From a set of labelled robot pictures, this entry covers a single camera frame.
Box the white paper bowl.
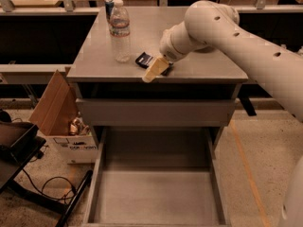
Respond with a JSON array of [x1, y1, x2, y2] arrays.
[[194, 45, 216, 53]]

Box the clear plastic water bottle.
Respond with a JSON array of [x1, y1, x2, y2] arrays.
[[109, 0, 131, 62]]

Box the grey drawer cabinet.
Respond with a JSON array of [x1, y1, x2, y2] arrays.
[[67, 7, 247, 141]]

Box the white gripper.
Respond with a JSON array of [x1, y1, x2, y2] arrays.
[[142, 22, 203, 83]]

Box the grey metal shelf rail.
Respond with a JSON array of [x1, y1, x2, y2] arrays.
[[0, 64, 71, 84]]

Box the open cardboard box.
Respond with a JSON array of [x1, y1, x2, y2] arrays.
[[29, 71, 98, 164]]

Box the dark blue rxbar wrapper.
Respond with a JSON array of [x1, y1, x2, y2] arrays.
[[135, 52, 172, 77]]

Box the blue drink can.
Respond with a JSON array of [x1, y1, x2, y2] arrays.
[[104, 0, 115, 22]]

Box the open grey middle drawer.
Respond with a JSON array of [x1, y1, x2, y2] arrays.
[[82, 127, 231, 227]]

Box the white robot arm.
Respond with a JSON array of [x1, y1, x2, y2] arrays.
[[143, 0, 303, 121]]

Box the black floor cable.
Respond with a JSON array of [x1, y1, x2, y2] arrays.
[[20, 144, 78, 205]]

